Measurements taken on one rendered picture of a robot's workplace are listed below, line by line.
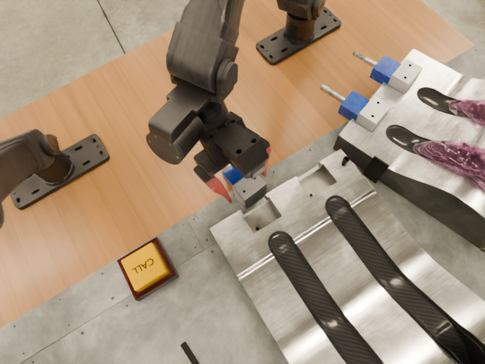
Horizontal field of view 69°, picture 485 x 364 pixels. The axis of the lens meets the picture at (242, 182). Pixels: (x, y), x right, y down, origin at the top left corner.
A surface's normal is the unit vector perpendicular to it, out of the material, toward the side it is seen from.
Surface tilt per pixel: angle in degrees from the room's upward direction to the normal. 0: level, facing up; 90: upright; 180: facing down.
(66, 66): 0
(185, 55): 36
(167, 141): 78
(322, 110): 0
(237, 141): 29
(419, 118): 0
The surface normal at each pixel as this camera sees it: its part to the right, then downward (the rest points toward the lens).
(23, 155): 0.93, -0.36
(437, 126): -0.33, -0.57
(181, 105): 0.05, -0.55
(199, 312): -0.06, -0.38
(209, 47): -0.33, 0.17
